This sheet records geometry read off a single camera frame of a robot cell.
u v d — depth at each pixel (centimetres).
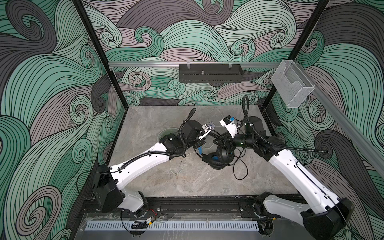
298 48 85
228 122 61
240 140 60
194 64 94
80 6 71
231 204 76
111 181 40
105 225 70
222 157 66
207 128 61
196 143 66
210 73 99
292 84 78
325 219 36
